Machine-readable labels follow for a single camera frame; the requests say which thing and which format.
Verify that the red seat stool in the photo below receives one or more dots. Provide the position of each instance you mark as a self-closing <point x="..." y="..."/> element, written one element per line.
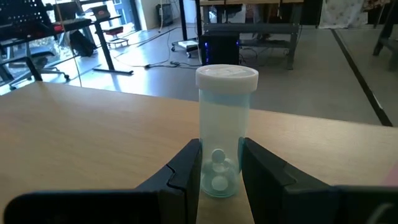
<point x="113" y="31"/>

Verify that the black backpack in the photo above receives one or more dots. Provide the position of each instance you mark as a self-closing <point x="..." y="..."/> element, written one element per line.
<point x="81" y="43"/>

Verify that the black office chair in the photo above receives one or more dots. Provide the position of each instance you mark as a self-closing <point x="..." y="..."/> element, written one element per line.
<point x="31" y="60"/>

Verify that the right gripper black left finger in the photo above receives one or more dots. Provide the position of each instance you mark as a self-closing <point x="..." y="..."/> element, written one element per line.
<point x="177" y="186"/>

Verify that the teal pill bottle white cap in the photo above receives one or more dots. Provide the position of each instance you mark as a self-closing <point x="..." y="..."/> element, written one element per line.
<point x="224" y="118"/>

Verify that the black standing desk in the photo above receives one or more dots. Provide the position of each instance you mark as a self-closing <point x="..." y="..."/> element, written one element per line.
<point x="104" y="46"/>

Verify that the black perforated panel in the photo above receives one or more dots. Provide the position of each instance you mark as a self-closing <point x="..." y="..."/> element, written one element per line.
<point x="21" y="15"/>

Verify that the wooden shelf black metal legs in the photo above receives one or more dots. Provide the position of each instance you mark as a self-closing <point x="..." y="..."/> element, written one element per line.
<point x="77" y="140"/>

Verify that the black table leg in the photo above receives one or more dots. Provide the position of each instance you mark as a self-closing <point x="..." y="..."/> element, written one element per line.
<point x="385" y="31"/>

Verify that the black computer tower blue lights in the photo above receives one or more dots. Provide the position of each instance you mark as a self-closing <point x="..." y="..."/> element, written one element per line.
<point x="219" y="49"/>

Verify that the black monitor red logo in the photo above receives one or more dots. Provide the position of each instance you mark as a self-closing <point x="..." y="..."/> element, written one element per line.
<point x="101" y="12"/>

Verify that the white wheeled dolly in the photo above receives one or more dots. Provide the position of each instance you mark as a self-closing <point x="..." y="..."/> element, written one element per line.
<point x="186" y="46"/>

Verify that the grey metal workbench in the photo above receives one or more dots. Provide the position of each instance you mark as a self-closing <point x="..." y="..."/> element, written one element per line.
<point x="248" y="28"/>

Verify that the white patterned hanging cloth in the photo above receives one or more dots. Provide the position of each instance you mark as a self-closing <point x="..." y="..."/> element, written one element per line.
<point x="342" y="12"/>

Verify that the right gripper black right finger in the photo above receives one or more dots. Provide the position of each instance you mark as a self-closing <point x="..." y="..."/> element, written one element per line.
<point x="267" y="186"/>

